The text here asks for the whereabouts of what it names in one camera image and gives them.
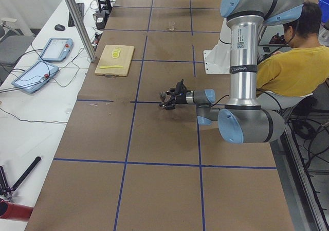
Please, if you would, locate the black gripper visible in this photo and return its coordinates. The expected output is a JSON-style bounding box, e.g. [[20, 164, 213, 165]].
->
[[159, 91, 193, 110]]

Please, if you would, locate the steel double jigger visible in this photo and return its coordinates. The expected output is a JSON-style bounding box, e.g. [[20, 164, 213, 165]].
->
[[159, 92, 167, 108]]

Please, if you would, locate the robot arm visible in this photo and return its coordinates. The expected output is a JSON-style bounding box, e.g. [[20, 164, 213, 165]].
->
[[160, 0, 303, 144]]

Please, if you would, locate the yellow plastic knife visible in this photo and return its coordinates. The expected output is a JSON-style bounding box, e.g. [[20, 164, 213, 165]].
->
[[99, 65, 124, 69]]

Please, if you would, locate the wooden cutting board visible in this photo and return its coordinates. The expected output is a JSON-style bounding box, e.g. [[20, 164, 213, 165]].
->
[[95, 45, 135, 77]]

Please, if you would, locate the black power box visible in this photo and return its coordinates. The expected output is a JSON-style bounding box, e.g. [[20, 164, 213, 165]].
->
[[95, 11, 106, 30]]

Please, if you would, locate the far blue teach pendant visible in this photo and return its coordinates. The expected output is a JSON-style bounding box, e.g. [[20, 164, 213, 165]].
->
[[38, 38, 73, 63]]

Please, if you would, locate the blue teach pendant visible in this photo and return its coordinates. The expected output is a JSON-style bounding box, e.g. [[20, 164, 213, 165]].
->
[[11, 60, 59, 94], [38, 38, 73, 63]]

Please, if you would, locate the black keyboard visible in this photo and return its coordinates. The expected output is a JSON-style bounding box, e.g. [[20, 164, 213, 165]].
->
[[67, 2, 85, 27]]

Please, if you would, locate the black computer mouse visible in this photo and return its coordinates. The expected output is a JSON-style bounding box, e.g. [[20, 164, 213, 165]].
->
[[54, 24, 65, 31]]

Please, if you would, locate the person in yellow shirt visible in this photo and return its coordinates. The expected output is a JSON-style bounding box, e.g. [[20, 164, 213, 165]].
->
[[257, 2, 328, 97]]

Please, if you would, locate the near blue teach pendant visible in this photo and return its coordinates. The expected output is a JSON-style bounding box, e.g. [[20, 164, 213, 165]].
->
[[11, 60, 59, 94]]

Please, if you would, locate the black rod tool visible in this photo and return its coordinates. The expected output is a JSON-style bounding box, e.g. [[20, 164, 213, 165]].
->
[[11, 156, 42, 192]]

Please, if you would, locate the grey office chair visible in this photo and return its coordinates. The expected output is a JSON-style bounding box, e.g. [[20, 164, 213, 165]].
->
[[1, 17, 34, 67]]

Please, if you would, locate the red cylinder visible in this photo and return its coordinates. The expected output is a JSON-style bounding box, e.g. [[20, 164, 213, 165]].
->
[[1, 201, 33, 222]]

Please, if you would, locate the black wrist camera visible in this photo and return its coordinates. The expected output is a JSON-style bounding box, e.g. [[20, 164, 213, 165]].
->
[[174, 79, 186, 95]]

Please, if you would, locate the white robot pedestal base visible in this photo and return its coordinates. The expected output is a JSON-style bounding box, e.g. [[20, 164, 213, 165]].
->
[[204, 18, 240, 74]]

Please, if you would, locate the aluminium frame post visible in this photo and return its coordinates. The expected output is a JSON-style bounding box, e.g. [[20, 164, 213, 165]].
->
[[65, 0, 96, 62]]

